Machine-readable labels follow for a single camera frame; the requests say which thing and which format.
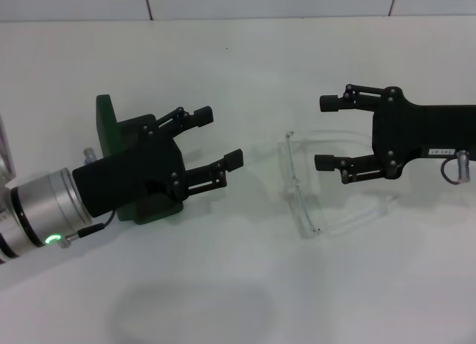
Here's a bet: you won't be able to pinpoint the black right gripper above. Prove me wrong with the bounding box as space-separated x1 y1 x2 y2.
314 83 476 185

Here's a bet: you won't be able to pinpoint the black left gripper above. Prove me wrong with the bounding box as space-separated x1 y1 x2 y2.
72 106 245 218

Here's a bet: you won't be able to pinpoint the clear white glasses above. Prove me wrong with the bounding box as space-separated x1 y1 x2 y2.
277 128 392 241

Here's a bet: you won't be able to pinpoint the green glasses case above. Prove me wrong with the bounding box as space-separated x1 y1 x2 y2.
94 94 185 226

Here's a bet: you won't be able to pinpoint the right gripper cable with plug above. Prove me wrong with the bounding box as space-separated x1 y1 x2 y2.
440 149 472 184

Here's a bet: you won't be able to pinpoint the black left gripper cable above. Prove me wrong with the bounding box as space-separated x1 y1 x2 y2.
59 210 117 249

